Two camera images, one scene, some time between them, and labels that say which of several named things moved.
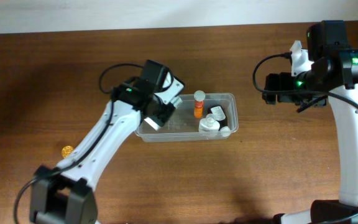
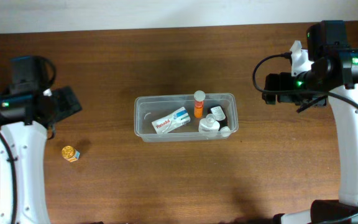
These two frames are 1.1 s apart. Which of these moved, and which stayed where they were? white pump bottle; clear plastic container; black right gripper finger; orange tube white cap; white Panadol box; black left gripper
Moved: black left gripper; white Panadol box
Stayed: white pump bottle; black right gripper finger; orange tube white cap; clear plastic container
